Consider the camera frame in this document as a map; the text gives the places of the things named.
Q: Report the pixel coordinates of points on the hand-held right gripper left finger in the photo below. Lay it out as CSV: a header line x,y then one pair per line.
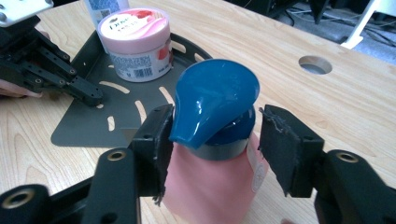
x,y
152,149

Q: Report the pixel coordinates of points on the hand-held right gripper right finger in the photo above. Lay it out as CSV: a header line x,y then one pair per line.
x,y
289,152

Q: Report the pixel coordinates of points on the dark metal corner rack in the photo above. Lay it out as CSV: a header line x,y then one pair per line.
x,y
90,124

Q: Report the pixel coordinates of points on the pink bottle with blue pump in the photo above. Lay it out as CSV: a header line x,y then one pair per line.
x,y
211,149

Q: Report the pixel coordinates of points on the jar with pink lid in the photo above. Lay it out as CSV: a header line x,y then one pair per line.
x,y
137,43

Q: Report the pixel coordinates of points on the white bottle with blue cap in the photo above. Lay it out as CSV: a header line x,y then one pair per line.
x,y
104,9

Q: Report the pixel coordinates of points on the white desk frame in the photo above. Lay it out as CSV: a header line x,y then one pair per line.
x,y
364,21

